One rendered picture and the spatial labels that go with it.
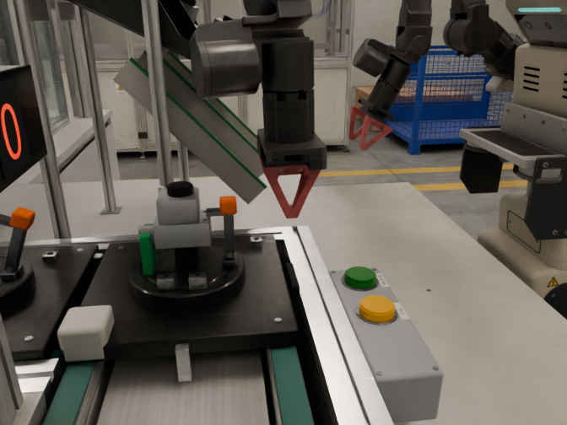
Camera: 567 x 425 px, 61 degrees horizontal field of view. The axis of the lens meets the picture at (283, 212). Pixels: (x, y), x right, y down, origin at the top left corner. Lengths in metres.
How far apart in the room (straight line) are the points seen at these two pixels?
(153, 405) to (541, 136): 0.84
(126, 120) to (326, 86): 1.89
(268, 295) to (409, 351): 0.17
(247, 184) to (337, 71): 4.01
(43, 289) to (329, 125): 4.31
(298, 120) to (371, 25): 8.99
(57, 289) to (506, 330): 0.60
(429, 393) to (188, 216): 0.31
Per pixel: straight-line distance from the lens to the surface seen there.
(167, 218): 0.56
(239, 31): 0.51
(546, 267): 1.11
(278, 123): 0.52
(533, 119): 1.08
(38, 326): 0.58
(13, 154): 0.38
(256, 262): 0.64
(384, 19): 9.56
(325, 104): 4.76
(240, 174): 0.77
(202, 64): 0.48
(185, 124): 0.77
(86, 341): 0.53
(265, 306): 0.55
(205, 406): 0.52
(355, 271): 0.62
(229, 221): 0.57
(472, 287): 0.86
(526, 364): 0.72
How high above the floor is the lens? 1.28
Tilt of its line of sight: 22 degrees down
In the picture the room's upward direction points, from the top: straight up
